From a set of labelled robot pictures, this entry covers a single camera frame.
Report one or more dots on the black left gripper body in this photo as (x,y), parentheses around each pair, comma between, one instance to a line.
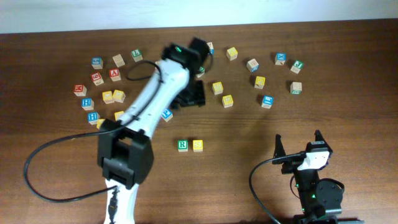
(196,98)

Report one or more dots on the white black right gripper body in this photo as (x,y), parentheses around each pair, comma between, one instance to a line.
(290,165)

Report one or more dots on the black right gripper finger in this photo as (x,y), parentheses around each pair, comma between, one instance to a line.
(318,135)
(279,149)

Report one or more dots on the yellow S letter block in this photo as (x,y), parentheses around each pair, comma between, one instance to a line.
(217,88)

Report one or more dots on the green R letter block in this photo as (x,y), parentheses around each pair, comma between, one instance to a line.
(182,145)

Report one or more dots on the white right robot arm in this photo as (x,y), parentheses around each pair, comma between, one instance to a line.
(320,198)

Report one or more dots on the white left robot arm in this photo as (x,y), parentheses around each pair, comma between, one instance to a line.
(125,154)

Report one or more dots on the green Z letter block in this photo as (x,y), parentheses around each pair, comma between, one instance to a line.
(201,72)

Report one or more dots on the blue L side block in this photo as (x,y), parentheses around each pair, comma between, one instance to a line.
(211,48)

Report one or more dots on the yellow top block far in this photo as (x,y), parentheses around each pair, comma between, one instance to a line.
(232,53)

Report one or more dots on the blue T letter block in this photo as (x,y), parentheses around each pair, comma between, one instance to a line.
(267,101)

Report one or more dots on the green R side block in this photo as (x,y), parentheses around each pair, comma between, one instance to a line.
(296,88)

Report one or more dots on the green L letter block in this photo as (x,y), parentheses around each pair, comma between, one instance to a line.
(136,55)

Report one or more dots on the yellow umbrella picture block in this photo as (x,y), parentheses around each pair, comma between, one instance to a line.
(227,101)

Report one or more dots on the blue D side block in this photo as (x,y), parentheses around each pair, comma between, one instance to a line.
(252,65)

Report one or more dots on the blue P letter block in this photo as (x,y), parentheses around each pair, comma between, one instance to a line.
(167,115)

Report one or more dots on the yellow pencil picture block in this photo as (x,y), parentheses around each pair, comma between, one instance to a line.
(259,82)

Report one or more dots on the plain wooden block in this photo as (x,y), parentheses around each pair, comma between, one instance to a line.
(118,60)

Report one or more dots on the green J letter block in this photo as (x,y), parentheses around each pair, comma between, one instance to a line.
(297,66)

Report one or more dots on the red A letter block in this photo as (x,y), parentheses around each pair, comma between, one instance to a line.
(114,74)

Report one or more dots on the yellow block right pair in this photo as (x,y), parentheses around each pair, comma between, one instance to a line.
(119,96)

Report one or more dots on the yellow block pair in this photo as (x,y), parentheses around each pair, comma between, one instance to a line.
(119,96)
(108,97)

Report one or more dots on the blue X letter block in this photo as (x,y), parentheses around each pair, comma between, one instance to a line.
(280,58)

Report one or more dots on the yellow block left pair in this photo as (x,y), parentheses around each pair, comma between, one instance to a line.
(108,97)

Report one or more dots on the blue S letter block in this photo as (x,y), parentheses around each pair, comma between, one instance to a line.
(97,63)

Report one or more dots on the yellow C letter block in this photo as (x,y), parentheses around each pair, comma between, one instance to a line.
(118,114)

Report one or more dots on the red 6 letter block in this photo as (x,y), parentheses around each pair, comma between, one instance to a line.
(97,78)

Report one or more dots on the yellow block bottom left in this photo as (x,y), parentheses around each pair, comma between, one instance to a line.
(99,123)

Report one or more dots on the blue H block upper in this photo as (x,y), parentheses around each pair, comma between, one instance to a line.
(87,104)

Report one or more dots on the blue h block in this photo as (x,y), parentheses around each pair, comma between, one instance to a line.
(93,117)
(87,104)

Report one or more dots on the blue H block lower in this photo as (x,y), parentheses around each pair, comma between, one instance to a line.
(93,117)

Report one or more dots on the red M letter block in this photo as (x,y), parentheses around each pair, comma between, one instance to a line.
(80,90)

